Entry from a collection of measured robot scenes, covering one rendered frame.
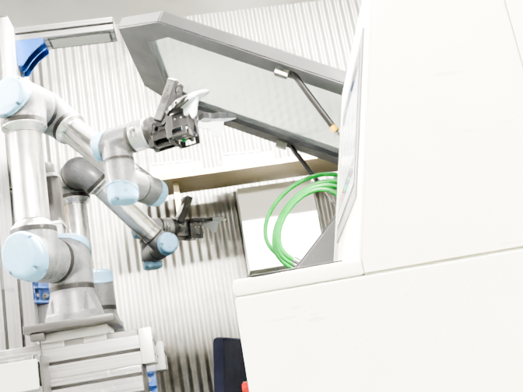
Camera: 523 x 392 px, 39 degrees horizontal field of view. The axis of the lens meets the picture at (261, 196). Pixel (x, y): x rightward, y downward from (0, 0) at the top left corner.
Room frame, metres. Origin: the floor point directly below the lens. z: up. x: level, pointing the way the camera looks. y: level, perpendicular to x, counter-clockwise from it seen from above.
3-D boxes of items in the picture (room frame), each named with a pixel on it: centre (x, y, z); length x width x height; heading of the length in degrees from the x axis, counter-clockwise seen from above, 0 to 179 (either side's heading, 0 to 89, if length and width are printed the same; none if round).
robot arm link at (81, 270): (1.92, 0.54, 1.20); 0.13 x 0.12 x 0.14; 161
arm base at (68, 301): (1.93, 0.54, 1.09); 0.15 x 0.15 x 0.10
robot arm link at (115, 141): (1.72, 0.33, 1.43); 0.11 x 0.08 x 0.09; 71
